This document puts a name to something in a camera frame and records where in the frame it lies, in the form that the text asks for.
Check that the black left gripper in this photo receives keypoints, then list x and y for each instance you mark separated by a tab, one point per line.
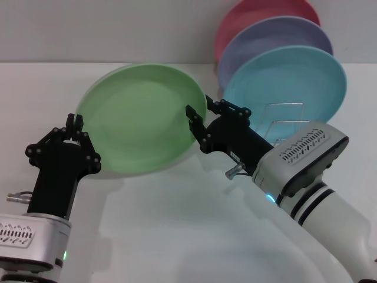
56	182

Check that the red plastic plate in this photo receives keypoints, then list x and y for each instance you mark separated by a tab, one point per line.
259	11

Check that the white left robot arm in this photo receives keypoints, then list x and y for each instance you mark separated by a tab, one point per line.
23	275

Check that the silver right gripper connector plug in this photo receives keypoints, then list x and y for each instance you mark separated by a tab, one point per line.
232	171

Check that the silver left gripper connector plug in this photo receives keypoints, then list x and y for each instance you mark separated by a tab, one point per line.
14	197

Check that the green plastic plate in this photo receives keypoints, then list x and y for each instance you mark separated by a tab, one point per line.
141	121

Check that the light blue plastic plate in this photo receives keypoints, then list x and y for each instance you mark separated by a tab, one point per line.
294	76

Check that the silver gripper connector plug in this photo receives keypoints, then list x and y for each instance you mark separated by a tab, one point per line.
14	197
232	171

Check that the purple plastic plate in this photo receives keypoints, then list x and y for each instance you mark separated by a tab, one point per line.
277	34

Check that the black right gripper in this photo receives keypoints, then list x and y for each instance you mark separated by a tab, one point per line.
238	141

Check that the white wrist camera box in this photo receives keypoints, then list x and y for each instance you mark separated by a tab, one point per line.
44	241
282	171

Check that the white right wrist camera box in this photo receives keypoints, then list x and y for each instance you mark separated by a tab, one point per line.
282	171

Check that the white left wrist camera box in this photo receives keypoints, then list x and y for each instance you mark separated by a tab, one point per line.
44	241

